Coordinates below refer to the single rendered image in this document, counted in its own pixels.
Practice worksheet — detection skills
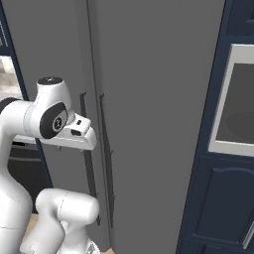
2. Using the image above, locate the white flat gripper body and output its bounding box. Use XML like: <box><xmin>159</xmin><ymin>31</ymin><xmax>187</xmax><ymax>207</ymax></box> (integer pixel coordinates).
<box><xmin>13</xmin><ymin>126</ymin><xmax>98</xmax><ymax>152</ymax></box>

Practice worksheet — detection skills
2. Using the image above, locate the wide grey fridge door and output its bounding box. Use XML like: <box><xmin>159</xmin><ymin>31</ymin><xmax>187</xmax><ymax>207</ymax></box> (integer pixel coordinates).
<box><xmin>86</xmin><ymin>0</ymin><xmax>226</xmax><ymax>254</ymax></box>

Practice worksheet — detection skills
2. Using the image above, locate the narrow grey fridge door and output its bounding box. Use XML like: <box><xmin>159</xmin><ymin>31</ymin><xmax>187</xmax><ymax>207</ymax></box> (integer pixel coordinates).
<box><xmin>1</xmin><ymin>0</ymin><xmax>112</xmax><ymax>252</ymax></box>

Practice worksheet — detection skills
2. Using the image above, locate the navy cupboard door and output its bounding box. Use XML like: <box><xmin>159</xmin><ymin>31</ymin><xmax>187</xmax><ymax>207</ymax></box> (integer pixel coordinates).
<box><xmin>192</xmin><ymin>158</ymin><xmax>254</xmax><ymax>250</ymax></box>

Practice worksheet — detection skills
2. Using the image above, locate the navy tall cupboard unit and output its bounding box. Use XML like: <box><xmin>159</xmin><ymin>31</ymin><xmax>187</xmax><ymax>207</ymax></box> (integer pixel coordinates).
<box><xmin>176</xmin><ymin>0</ymin><xmax>254</xmax><ymax>254</ymax></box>

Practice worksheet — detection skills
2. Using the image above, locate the white framed built-in oven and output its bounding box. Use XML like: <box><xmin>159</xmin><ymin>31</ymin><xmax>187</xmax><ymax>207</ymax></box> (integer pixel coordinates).
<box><xmin>207</xmin><ymin>43</ymin><xmax>254</xmax><ymax>159</ymax></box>

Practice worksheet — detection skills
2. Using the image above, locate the dark handle of narrow door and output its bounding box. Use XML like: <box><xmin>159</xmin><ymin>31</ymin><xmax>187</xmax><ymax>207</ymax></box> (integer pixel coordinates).
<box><xmin>78</xmin><ymin>91</ymin><xmax>101</xmax><ymax>227</ymax></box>

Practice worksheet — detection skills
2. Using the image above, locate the dark handle of wide door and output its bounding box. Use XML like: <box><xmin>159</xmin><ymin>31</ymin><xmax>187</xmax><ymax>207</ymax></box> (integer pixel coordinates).
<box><xmin>98</xmin><ymin>93</ymin><xmax>116</xmax><ymax>229</ymax></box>

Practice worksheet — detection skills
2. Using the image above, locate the navy wall cupboard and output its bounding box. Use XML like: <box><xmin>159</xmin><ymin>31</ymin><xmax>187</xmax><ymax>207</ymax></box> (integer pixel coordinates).
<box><xmin>0</xmin><ymin>19</ymin><xmax>11</xmax><ymax>58</ymax></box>

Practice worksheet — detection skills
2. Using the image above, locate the silver cupboard handle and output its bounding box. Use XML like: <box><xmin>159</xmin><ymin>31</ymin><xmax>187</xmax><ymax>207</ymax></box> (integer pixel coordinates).
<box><xmin>242</xmin><ymin>220</ymin><xmax>254</xmax><ymax>250</ymax></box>

